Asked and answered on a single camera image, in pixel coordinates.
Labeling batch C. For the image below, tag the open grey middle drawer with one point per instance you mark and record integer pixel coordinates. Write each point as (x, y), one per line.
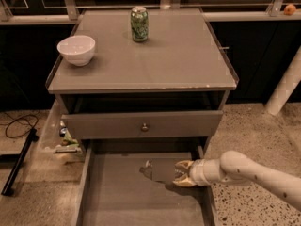
(113, 192)

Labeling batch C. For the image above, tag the green soda can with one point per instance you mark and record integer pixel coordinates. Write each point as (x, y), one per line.
(139, 24)

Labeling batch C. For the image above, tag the clear plastic water bottle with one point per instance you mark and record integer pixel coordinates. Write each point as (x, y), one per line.
(159, 170)

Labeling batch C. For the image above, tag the white ceramic bowl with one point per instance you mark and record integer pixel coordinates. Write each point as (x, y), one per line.
(77, 50)

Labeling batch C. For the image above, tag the black floor stand bar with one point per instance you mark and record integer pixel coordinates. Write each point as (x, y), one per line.
(19, 158)

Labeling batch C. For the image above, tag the grey top drawer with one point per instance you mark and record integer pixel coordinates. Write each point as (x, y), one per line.
(128, 125)

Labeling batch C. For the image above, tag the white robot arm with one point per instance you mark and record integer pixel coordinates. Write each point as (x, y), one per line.
(234, 168)

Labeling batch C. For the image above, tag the clear plastic storage bin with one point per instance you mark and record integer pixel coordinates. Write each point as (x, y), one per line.
(56, 145)

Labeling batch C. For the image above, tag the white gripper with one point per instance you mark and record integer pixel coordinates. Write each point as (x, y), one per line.
(197, 172)

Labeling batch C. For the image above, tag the round metal drawer knob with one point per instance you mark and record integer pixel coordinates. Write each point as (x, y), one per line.
(144, 127)

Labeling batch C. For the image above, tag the metal railing frame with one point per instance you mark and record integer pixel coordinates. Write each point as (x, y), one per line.
(69, 11)

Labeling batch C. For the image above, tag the small orange object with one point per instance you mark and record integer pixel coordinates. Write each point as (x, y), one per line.
(290, 9)

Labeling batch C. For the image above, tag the grey drawer cabinet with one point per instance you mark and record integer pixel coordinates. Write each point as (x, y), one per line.
(181, 67)

